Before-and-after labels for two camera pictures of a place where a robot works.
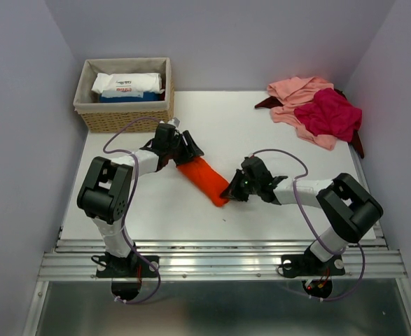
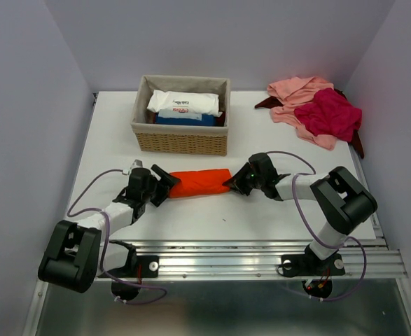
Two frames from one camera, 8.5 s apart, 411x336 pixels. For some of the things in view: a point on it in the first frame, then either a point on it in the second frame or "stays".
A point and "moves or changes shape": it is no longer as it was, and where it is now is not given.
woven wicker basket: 99,117 to 209,140
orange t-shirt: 204,176 moves or changes shape
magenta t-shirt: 330,114 stays
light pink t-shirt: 292,92 stays
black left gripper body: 176,150 to 148,194
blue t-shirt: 127,96 to 191,118
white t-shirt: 136,81 to 184,102
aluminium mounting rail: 220,260 stays
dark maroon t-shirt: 353,138 stays
